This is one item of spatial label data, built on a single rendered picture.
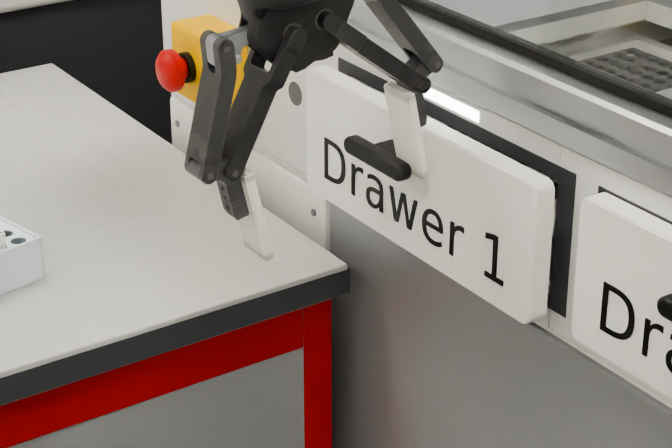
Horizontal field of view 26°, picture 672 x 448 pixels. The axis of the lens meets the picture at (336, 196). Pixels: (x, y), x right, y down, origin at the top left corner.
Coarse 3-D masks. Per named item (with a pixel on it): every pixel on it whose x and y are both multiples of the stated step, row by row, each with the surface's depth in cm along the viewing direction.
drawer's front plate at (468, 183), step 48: (336, 96) 117; (384, 96) 114; (432, 144) 108; (480, 144) 105; (336, 192) 121; (384, 192) 115; (432, 192) 109; (480, 192) 104; (528, 192) 99; (480, 240) 105; (528, 240) 101; (480, 288) 107; (528, 288) 102
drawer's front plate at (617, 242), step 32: (608, 224) 96; (640, 224) 93; (608, 256) 96; (640, 256) 94; (576, 288) 100; (640, 288) 95; (576, 320) 101; (608, 320) 98; (640, 320) 95; (608, 352) 99; (640, 352) 96
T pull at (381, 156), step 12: (348, 144) 111; (360, 144) 109; (372, 144) 109; (384, 144) 110; (360, 156) 110; (372, 156) 108; (384, 156) 107; (396, 156) 107; (384, 168) 107; (396, 168) 106; (408, 168) 106; (396, 180) 106
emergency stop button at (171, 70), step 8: (160, 56) 134; (168, 56) 133; (176, 56) 133; (160, 64) 134; (168, 64) 133; (176, 64) 133; (184, 64) 135; (160, 72) 135; (168, 72) 133; (176, 72) 133; (184, 72) 134; (160, 80) 135; (168, 80) 134; (176, 80) 133; (184, 80) 134; (168, 88) 134; (176, 88) 134
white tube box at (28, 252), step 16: (0, 224) 124; (16, 224) 123; (16, 240) 122; (32, 240) 120; (0, 256) 118; (16, 256) 119; (32, 256) 121; (0, 272) 119; (16, 272) 120; (32, 272) 121; (0, 288) 119; (16, 288) 120
